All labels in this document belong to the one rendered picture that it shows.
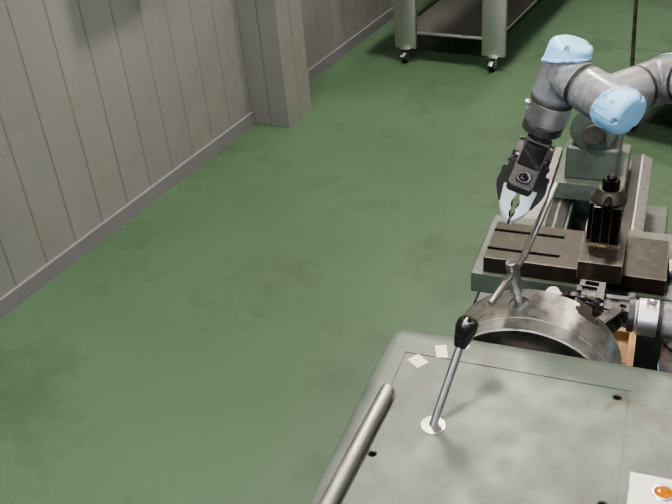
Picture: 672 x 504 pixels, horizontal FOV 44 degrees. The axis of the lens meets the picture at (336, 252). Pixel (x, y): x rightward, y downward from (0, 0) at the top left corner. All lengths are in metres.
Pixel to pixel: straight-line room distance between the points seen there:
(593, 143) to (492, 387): 1.31
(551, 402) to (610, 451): 0.12
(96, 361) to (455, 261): 1.63
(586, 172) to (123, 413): 1.88
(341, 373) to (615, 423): 2.08
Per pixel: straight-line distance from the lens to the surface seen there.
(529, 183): 1.45
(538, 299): 1.51
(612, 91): 1.38
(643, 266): 2.11
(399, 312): 3.52
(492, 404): 1.27
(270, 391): 3.20
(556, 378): 1.32
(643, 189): 2.68
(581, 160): 2.55
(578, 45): 1.45
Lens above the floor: 2.13
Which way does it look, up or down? 33 degrees down
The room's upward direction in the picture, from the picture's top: 5 degrees counter-clockwise
